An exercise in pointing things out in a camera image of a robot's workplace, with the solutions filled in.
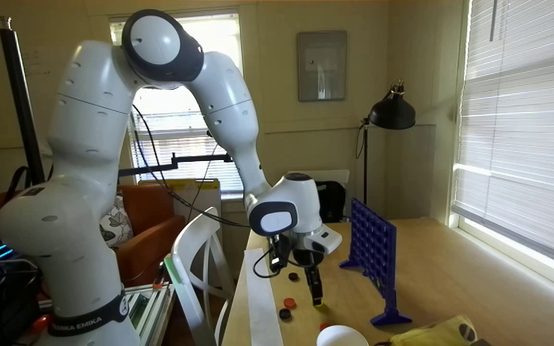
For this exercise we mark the black bag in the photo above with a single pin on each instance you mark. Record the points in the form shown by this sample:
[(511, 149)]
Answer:
[(334, 201)]

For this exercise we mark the yellow cloth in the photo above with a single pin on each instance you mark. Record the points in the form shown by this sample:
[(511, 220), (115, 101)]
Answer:
[(438, 334)]

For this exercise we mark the blue gameboard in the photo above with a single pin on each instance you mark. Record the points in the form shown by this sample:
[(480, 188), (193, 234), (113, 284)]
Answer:
[(374, 251)]

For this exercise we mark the stacked white framed panels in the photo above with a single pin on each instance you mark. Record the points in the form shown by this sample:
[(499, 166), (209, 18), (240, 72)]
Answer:
[(149, 309)]

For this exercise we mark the black upright pole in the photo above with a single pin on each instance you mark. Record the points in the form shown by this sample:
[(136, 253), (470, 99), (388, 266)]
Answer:
[(20, 103)]

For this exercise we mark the white window blinds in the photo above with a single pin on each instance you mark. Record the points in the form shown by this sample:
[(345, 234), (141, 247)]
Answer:
[(520, 128)]

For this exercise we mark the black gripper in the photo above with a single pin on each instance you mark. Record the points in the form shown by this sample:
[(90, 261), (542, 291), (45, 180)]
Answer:
[(309, 259)]

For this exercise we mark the red game chip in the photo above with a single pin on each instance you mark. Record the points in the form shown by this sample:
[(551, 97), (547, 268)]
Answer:
[(324, 326), (290, 303)]

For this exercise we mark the white dotted paper cup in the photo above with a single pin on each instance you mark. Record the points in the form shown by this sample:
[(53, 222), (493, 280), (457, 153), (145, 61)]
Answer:
[(342, 336)]

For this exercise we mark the bright rear window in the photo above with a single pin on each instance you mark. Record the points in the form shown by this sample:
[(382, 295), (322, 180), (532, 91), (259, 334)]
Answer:
[(182, 116)]

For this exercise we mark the black game chip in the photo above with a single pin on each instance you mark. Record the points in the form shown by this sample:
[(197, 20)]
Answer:
[(293, 278), (286, 314)]

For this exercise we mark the black floor lamp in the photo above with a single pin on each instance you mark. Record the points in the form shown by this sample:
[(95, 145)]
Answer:
[(393, 115)]

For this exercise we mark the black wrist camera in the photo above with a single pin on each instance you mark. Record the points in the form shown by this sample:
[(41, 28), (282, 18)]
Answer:
[(280, 253)]

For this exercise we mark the orange armchair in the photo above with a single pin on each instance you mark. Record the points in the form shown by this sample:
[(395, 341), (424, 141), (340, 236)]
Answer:
[(153, 224)]

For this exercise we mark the patterned white cushion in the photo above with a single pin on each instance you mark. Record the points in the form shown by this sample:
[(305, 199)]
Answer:
[(116, 222)]

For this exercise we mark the grey framed wall picture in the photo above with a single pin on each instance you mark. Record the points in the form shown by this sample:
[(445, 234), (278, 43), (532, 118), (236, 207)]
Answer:
[(322, 66)]

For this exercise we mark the white wooden chair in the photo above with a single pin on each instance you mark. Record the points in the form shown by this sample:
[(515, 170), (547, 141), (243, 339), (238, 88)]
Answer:
[(193, 257)]

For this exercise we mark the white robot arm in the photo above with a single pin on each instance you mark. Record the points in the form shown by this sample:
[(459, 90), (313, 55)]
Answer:
[(86, 128)]

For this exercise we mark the yellow game chip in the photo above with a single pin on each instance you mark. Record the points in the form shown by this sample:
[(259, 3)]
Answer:
[(322, 309)]

